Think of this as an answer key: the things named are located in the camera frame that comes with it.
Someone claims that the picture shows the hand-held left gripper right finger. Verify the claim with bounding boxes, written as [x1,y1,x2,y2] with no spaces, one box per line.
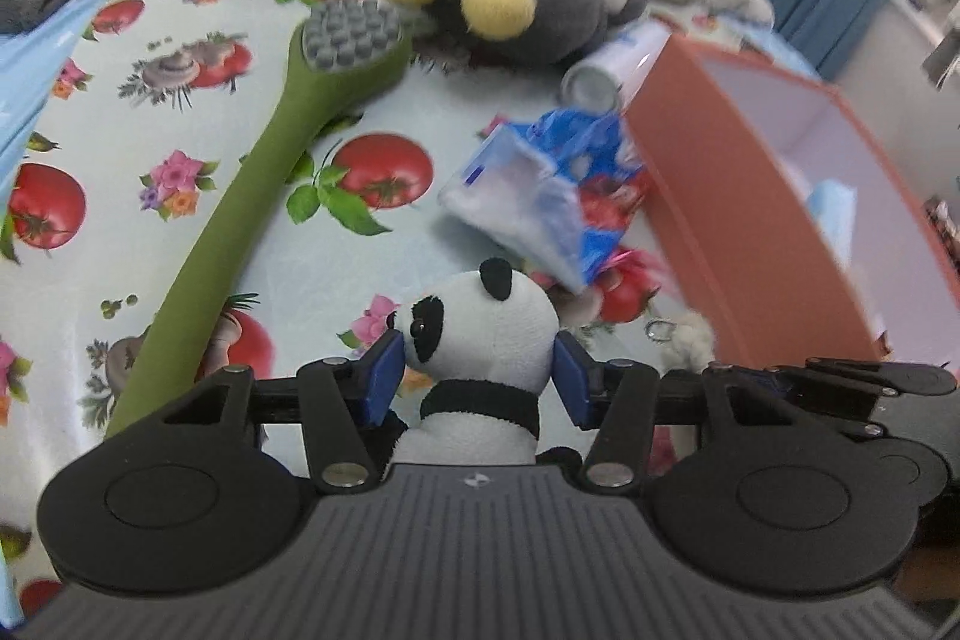
[553,334,800,491]

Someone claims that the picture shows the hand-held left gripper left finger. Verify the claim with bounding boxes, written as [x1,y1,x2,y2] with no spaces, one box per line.
[161,329,410,492]

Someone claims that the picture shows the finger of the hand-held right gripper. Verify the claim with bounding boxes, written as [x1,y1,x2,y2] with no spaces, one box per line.
[806,355,959,397]
[765,366,886,440]

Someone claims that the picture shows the panda plush toy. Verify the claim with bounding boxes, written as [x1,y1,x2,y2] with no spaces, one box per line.
[386,257,586,468]

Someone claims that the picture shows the blue face mask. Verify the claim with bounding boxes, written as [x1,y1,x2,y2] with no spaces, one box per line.
[806,179,860,270]

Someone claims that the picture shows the orange cardboard box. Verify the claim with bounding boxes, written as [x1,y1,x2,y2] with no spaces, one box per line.
[622,34,953,371]

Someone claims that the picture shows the pink feather toy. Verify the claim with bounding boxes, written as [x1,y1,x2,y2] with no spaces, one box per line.
[592,246,676,296]

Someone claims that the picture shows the blue plastic bag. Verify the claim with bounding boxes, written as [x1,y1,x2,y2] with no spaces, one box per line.
[439,107,653,296]

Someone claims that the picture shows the fruit print bedsheet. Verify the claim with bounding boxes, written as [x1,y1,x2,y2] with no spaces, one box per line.
[0,0,751,618]

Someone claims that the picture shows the white cylindrical bottle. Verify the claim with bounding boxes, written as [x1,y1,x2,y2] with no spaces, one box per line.
[561,21,672,112]

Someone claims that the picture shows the light blue cloth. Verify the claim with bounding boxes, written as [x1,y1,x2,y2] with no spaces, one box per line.
[0,0,113,176]

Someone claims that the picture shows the white fluffy keychain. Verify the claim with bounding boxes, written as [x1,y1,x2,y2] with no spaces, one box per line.
[643,310,717,378]

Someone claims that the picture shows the green long-handled massage brush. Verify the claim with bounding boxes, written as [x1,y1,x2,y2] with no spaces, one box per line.
[105,0,413,438]

